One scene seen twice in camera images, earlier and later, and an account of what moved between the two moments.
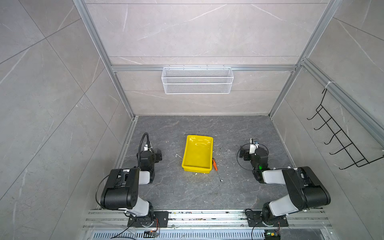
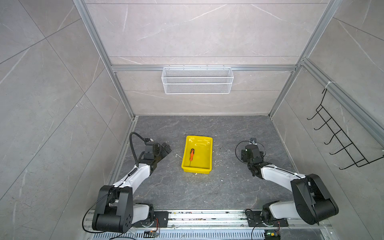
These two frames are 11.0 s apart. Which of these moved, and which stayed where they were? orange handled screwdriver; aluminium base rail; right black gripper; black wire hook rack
Moved: orange handled screwdriver
Stayed: aluminium base rail; black wire hook rack; right black gripper
